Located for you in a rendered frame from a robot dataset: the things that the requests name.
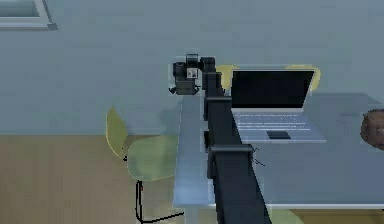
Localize grey glass table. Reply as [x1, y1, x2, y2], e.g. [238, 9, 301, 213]
[172, 92, 384, 224]

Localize yellow chair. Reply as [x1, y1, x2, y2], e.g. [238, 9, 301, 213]
[215, 64, 240, 93]
[285, 64, 322, 93]

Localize grey window frame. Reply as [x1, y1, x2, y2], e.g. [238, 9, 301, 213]
[0, 0, 58, 32]

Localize yellow-green chair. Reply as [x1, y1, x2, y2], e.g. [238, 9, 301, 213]
[105, 106, 185, 224]

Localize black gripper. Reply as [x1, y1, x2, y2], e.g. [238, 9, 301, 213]
[168, 61, 201, 96]

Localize grey open laptop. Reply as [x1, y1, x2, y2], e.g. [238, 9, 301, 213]
[229, 68, 328, 145]

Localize brown round object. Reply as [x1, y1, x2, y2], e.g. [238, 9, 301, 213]
[360, 108, 384, 151]

